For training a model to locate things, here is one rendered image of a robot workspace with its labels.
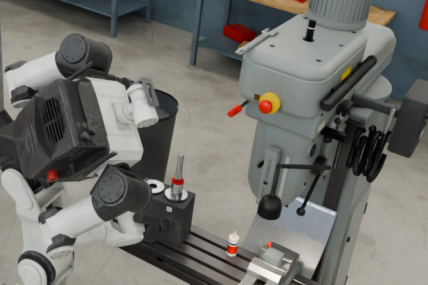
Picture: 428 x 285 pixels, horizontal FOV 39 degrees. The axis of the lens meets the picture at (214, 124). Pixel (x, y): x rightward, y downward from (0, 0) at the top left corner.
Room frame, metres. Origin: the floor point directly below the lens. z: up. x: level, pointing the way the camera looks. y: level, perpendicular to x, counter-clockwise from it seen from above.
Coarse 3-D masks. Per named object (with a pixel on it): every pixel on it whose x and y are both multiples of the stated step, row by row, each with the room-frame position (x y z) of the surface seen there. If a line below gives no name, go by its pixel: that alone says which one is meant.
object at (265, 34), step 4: (264, 32) 1.74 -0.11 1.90; (268, 32) 1.75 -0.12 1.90; (272, 32) 1.75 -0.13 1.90; (276, 32) 1.76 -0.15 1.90; (260, 36) 1.70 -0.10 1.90; (264, 36) 1.71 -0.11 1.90; (268, 36) 1.73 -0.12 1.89; (272, 36) 1.74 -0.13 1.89; (252, 40) 1.67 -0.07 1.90; (256, 40) 1.67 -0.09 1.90; (260, 40) 1.68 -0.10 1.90; (248, 44) 1.63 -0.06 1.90; (252, 44) 1.63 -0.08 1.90; (256, 44) 1.65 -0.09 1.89; (240, 48) 1.59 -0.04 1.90; (244, 48) 1.59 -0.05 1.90; (248, 48) 1.60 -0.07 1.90; (236, 52) 1.56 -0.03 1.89; (240, 52) 1.56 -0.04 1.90; (244, 52) 1.57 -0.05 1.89
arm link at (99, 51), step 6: (90, 42) 1.63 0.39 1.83; (96, 42) 1.68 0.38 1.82; (96, 48) 1.64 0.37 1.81; (102, 48) 1.68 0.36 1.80; (90, 54) 1.61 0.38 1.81; (96, 54) 1.63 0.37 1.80; (102, 54) 1.66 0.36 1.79; (108, 54) 1.70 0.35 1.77; (90, 60) 1.61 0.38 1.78; (96, 60) 1.64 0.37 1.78; (102, 60) 1.66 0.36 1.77; (96, 66) 1.65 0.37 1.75; (102, 66) 1.67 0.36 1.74; (60, 72) 1.64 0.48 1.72; (66, 72) 1.64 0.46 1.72
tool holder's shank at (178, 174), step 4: (180, 156) 1.92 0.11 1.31; (180, 160) 1.92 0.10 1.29; (176, 164) 1.93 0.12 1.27; (180, 164) 1.92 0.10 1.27; (176, 168) 1.93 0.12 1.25; (180, 168) 1.93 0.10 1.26; (176, 172) 1.93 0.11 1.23; (180, 172) 1.93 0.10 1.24; (176, 176) 1.92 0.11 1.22; (180, 176) 1.93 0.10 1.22; (176, 180) 1.93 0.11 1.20; (180, 180) 1.93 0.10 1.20
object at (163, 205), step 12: (144, 180) 2.01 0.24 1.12; (156, 180) 2.01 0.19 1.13; (156, 192) 1.93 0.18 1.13; (168, 192) 1.94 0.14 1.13; (156, 204) 1.89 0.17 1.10; (168, 204) 1.88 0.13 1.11; (180, 204) 1.89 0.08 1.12; (192, 204) 1.96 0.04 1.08; (156, 216) 1.89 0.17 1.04; (168, 216) 1.88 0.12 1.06; (180, 216) 1.87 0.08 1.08; (180, 228) 1.86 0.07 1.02; (168, 240) 1.88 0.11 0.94; (180, 240) 1.87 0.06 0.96
